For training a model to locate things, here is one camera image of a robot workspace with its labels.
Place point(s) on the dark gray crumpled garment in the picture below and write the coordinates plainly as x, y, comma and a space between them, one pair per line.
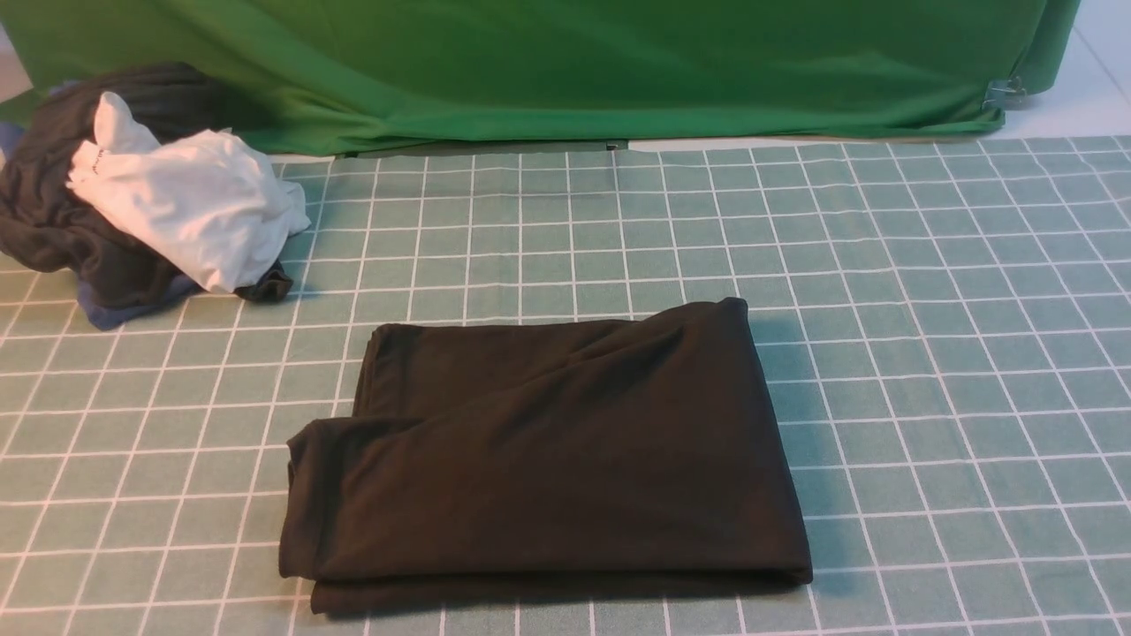
174, 100

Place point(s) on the white crumpled garment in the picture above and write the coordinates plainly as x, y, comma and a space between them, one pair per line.
208, 204

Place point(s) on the green backdrop cloth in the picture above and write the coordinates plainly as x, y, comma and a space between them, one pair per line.
335, 77

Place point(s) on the green grid cutting mat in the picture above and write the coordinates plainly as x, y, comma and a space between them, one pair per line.
945, 330

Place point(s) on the dark gray long-sleeve top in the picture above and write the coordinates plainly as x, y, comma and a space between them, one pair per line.
547, 463

